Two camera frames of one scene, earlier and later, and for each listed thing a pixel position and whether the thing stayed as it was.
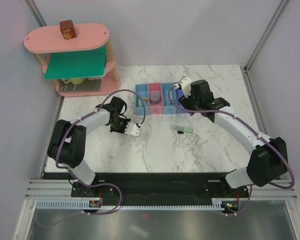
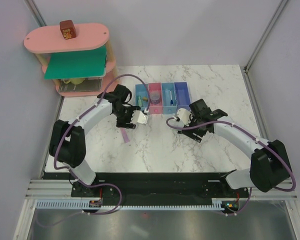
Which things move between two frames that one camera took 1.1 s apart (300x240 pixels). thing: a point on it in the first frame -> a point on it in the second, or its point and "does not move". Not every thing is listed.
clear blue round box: x=155 y=97 does not move
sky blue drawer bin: x=169 y=99 does not move
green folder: x=88 y=63 does not move
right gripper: x=186 y=102 -> x=189 y=132
